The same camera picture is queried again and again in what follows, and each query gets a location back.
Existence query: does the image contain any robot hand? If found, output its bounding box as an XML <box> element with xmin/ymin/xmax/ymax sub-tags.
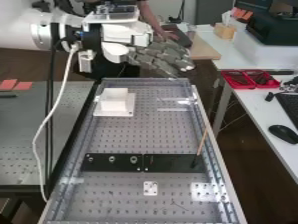
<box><xmin>82</xmin><ymin>9</ymin><xmax>197</xmax><ymax>79</ymax></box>

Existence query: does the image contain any dark keyboard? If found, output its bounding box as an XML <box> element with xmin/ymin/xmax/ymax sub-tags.
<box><xmin>159</xmin><ymin>23</ymin><xmax>194</xmax><ymax>48</ymax></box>

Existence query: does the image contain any wooden desk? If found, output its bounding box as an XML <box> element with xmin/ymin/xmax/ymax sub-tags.
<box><xmin>175</xmin><ymin>31</ymin><xmax>222</xmax><ymax>62</ymax></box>

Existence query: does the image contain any small white box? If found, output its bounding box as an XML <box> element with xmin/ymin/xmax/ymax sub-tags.
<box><xmin>91</xmin><ymin>86</ymin><xmax>137</xmax><ymax>118</ymax></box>

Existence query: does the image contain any cardboard box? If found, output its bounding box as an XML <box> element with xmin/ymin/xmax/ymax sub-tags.
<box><xmin>213</xmin><ymin>22</ymin><xmax>236</xmax><ymax>41</ymax></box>

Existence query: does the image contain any clear box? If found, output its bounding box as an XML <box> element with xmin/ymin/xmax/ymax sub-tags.
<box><xmin>36</xmin><ymin>77</ymin><xmax>248</xmax><ymax>224</ymax></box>

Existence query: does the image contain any red tray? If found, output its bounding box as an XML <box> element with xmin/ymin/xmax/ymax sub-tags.
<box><xmin>219</xmin><ymin>69</ymin><xmax>256</xmax><ymax>90</ymax></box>
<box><xmin>244</xmin><ymin>68</ymin><xmax>282</xmax><ymax>89</ymax></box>

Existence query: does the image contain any black machine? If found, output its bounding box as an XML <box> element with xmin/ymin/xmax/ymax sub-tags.
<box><xmin>244</xmin><ymin>9</ymin><xmax>298</xmax><ymax>47</ymax></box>

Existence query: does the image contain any thin stick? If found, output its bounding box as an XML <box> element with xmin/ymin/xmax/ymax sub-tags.
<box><xmin>190</xmin><ymin>114</ymin><xmax>214</xmax><ymax>168</ymax></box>

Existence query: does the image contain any black plate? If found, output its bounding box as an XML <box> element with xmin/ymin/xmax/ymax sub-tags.
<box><xmin>80</xmin><ymin>152</ymin><xmax>207</xmax><ymax>174</ymax></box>

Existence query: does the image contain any white desk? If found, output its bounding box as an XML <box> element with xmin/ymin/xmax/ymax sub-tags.
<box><xmin>211</xmin><ymin>68</ymin><xmax>298</xmax><ymax>186</ymax></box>

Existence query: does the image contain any black keyboard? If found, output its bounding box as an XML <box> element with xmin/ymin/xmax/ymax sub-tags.
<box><xmin>274</xmin><ymin>92</ymin><xmax>298</xmax><ymax>132</ymax></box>

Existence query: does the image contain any small white block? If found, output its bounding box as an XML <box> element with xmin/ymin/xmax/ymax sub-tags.
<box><xmin>141</xmin><ymin>180</ymin><xmax>159</xmax><ymax>197</ymax></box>

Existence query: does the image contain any black computer mouse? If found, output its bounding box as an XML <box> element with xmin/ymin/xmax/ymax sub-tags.
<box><xmin>267</xmin><ymin>124</ymin><xmax>298</xmax><ymax>145</ymax></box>

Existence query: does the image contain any white cable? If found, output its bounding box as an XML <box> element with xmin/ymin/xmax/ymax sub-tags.
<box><xmin>30</xmin><ymin>44</ymin><xmax>82</xmax><ymax>203</ymax></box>

